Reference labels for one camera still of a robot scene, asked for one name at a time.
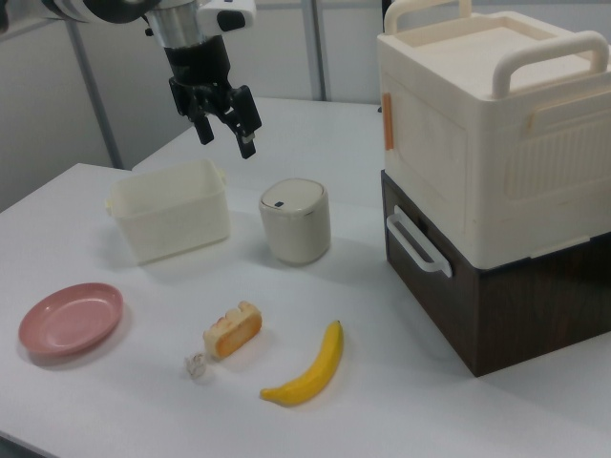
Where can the cream plastic container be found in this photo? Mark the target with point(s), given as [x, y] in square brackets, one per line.
[172, 229]

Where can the pink plate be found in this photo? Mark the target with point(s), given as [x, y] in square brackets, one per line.
[71, 319]

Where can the cream lidded trash can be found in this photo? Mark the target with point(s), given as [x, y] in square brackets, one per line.
[296, 229]

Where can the toasted bread piece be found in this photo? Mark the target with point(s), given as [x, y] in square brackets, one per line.
[234, 334]

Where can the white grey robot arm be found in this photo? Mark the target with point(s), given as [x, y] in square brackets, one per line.
[176, 24]

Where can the yellow banana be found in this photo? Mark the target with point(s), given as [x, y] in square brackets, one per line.
[310, 377]

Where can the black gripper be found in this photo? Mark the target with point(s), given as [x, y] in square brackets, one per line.
[200, 64]

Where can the dark brown drawer box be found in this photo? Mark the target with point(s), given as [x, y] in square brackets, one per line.
[525, 310]

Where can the crumpled clear wrapper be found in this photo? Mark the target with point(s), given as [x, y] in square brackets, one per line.
[195, 365]

